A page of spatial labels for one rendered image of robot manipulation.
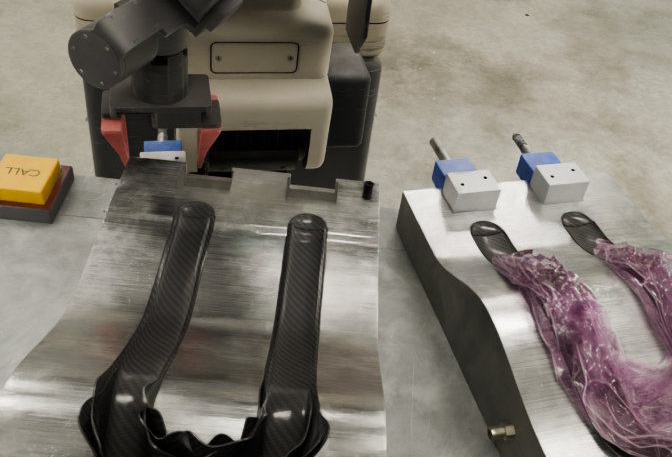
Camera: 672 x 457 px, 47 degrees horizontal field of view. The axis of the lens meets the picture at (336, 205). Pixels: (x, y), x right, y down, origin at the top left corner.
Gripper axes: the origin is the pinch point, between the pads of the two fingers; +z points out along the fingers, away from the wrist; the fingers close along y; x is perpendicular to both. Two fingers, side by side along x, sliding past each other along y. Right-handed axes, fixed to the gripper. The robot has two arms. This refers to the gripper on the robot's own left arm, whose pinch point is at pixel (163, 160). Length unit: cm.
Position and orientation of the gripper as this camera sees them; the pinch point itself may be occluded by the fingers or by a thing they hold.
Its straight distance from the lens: 88.6
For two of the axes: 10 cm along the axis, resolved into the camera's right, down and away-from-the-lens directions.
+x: -1.9, -6.4, 7.4
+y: 9.8, -0.4, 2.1
